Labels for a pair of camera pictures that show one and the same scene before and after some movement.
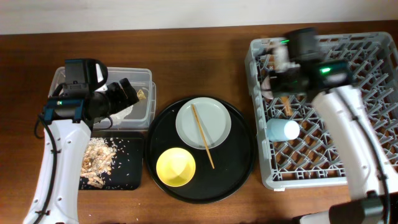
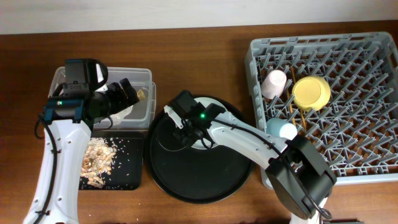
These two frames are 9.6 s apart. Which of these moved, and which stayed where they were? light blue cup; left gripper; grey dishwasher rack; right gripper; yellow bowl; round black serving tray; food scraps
Moved: right gripper; yellow bowl
Stayed: round black serving tray; grey dishwasher rack; left gripper; food scraps; light blue cup
